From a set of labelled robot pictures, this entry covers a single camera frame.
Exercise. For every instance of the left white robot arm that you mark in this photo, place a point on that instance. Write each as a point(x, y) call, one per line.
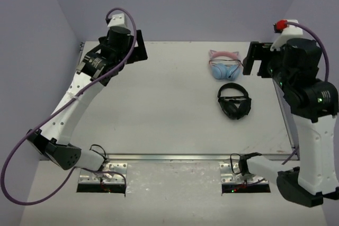
point(94, 72)

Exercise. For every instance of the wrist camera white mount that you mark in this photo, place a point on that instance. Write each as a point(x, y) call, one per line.
point(117, 20)
point(285, 32)

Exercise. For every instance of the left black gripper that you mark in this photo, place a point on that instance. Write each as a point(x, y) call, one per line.
point(140, 45)

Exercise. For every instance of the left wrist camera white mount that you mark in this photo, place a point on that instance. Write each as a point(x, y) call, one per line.
point(117, 20)

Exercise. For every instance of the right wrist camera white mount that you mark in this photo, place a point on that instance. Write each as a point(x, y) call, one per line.
point(285, 32)

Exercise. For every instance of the aluminium table rail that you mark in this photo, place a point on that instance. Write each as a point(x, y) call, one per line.
point(175, 157)

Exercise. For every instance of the pink blue cat-ear headphones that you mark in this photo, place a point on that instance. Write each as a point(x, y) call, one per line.
point(225, 65)

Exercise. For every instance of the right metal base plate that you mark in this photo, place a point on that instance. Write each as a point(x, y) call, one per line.
point(230, 174)

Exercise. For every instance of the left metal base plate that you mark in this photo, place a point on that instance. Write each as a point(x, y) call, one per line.
point(114, 172)

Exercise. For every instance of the black headphones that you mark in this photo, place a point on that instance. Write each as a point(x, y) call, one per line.
point(235, 107)

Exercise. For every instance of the metal base plate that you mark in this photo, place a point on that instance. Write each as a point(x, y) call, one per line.
point(230, 174)
point(114, 172)

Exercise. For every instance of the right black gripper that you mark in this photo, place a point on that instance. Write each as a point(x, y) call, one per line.
point(258, 51)

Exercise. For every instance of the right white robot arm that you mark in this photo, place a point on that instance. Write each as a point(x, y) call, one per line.
point(314, 107)

